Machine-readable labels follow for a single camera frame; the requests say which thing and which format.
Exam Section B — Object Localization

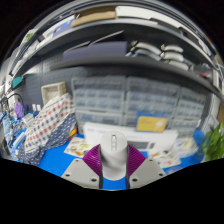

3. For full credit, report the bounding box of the yellow and red package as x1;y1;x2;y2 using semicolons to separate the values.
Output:
68;127;78;139

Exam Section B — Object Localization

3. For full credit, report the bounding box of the green potted plant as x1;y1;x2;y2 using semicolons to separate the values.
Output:
200;122;224;163

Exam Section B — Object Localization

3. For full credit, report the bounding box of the purple object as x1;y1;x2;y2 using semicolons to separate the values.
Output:
13;101;25;120

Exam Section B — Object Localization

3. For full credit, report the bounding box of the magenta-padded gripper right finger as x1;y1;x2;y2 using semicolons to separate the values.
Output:
126;144;168;190

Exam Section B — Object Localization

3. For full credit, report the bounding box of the grey pegboard panel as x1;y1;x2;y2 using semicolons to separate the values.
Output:
19;54;88;108

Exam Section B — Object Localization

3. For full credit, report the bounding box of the blue and yellow box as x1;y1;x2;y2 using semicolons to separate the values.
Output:
135;114;169;134

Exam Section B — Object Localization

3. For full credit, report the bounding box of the food sticker sheet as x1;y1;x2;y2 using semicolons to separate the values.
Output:
63;136;91;158

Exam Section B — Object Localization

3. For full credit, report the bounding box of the long white keyboard box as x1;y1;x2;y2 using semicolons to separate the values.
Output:
82;121;179;155

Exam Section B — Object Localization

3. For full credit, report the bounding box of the red blue checked cloth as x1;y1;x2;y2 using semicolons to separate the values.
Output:
23;92;76;154

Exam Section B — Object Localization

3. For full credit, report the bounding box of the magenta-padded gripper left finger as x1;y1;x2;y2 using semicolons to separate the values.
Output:
60;143;103;190

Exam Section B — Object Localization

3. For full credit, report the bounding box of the light grey computer mouse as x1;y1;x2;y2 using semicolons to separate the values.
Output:
99;130;129;181

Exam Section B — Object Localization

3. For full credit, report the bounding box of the cartoon sticker sheet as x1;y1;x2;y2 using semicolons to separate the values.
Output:
148;149;183;169

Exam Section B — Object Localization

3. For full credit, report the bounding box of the clear plastic box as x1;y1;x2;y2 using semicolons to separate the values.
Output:
174;135;198;154

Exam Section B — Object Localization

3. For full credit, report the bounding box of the white woven basket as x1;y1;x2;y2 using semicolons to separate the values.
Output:
40;81;68;107

